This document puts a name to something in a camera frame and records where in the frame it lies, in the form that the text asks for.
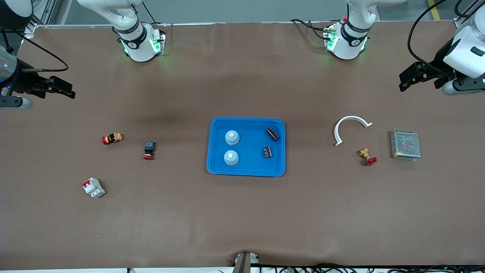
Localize grey post at table edge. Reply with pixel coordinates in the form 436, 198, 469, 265
233, 251, 260, 273

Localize brass valve red handle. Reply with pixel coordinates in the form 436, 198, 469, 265
358, 148, 378, 166

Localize metal mesh power supply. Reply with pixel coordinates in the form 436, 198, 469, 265
390, 129, 421, 161

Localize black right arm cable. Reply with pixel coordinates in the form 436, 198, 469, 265
0, 28, 69, 73

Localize brown table mat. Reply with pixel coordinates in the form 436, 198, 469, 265
0, 21, 485, 270

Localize white red circuit breaker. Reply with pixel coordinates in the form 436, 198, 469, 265
82, 177, 106, 198

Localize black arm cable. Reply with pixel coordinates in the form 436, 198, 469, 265
0, 28, 69, 73
407, 0, 485, 66

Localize black cables at arm base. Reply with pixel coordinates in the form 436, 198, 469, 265
290, 18, 331, 41

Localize white curved plastic part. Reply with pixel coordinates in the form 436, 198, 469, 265
334, 116, 373, 147

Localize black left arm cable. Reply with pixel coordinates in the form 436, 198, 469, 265
407, 0, 485, 66

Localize blue plastic tray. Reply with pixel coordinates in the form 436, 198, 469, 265
207, 116, 286, 177

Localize aluminium frame profile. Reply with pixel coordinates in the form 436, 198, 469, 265
23, 0, 61, 35
454, 0, 485, 29

